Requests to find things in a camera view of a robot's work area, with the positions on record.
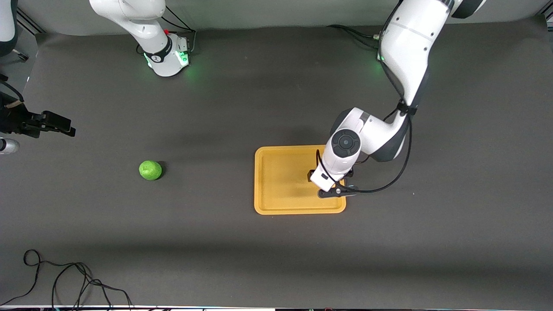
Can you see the black aluminium frame rail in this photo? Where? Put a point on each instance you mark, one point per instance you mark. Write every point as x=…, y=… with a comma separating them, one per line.
x=30, y=22

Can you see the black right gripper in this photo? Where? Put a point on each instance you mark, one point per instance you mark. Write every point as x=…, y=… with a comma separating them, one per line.
x=13, y=119

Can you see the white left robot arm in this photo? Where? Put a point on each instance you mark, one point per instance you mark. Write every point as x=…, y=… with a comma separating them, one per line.
x=406, y=43

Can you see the green apple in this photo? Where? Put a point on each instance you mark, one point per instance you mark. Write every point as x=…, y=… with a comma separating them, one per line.
x=150, y=170

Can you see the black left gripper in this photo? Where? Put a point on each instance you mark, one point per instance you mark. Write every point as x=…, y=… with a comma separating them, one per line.
x=309, y=176

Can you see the yellow plastic tray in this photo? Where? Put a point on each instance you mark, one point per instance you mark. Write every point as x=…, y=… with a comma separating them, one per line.
x=281, y=181

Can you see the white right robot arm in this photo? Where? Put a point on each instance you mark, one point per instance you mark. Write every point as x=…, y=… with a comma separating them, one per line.
x=147, y=26

